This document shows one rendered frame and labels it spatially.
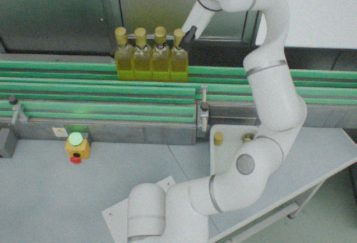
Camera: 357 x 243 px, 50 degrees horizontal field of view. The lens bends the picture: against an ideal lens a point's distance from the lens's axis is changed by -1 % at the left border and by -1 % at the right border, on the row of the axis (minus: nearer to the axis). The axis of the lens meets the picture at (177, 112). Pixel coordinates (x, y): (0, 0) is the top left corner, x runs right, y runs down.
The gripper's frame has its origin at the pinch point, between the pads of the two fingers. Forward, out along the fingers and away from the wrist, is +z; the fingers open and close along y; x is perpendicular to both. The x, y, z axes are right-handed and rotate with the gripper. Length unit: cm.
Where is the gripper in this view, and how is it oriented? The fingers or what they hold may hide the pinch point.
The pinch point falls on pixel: (189, 37)
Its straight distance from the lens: 105.9
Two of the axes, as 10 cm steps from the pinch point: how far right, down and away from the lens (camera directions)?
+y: -4.0, 7.3, -5.5
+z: -3.1, 4.6, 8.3
